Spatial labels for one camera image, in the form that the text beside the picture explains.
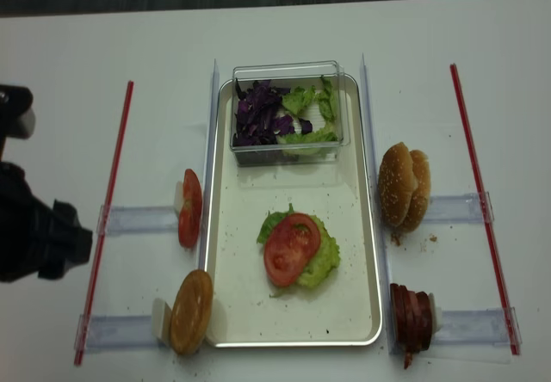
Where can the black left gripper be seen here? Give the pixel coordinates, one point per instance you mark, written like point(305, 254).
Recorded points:
point(34, 239)

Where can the tomato slice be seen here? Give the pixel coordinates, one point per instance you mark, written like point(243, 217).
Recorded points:
point(293, 242)
point(189, 219)

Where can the white tomato pusher block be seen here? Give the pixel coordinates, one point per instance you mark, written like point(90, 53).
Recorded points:
point(178, 198)

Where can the lettuce leaf on bun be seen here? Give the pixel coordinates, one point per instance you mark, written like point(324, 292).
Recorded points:
point(321, 265)

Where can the green lettuce in box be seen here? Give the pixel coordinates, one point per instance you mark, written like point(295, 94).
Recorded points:
point(310, 115)

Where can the sliced red meat stack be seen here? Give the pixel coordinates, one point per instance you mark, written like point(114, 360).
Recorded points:
point(413, 318)

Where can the white meat pusher block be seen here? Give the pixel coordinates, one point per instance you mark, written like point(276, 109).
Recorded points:
point(436, 315)

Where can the clear track upper left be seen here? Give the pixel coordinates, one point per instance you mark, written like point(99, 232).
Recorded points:
point(117, 220)

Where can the clear track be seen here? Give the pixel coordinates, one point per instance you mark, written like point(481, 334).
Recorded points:
point(117, 220)
point(493, 327)
point(97, 333)
point(472, 208)

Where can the clear track lower left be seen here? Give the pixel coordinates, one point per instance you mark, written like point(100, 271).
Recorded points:
point(97, 333)

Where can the white bun pusher block left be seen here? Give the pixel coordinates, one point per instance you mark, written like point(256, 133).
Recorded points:
point(161, 315)

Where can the brown bun half left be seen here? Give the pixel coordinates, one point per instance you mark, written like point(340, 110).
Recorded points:
point(191, 312)

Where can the left clear long divider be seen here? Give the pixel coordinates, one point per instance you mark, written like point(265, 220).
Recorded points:
point(209, 166)

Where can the clear long divider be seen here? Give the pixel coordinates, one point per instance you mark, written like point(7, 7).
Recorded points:
point(209, 166)
point(368, 126)

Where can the purple cabbage shreds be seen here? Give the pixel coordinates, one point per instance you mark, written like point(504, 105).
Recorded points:
point(258, 113)

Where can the clear plastic salad box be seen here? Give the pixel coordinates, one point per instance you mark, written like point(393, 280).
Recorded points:
point(290, 76)

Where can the white metal tray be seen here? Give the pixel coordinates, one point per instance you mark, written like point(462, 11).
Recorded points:
point(345, 310)

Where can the right clear long divider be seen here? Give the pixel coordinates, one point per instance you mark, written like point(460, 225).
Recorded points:
point(368, 126)

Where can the front sesame bun top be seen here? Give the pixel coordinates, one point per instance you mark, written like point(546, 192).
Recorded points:
point(396, 184)

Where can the sesame bun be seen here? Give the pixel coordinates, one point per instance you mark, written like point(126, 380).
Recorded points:
point(396, 184)
point(421, 195)

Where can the rear sesame bun top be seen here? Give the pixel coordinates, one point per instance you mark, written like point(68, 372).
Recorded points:
point(421, 195)

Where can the clear track upper right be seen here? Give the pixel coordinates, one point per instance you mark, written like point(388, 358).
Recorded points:
point(472, 208)

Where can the clear track lower right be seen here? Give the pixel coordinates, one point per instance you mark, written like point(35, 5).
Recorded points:
point(493, 327)

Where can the left red rail strip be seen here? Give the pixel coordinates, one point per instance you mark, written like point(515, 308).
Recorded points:
point(84, 323)

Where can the red rail strip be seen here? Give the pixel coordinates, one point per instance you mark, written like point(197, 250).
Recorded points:
point(84, 323)
point(510, 319)

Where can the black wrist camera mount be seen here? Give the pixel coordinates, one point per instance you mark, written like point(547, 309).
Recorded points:
point(17, 116)

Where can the right red rail strip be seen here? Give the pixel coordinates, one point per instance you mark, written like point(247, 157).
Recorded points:
point(510, 319)

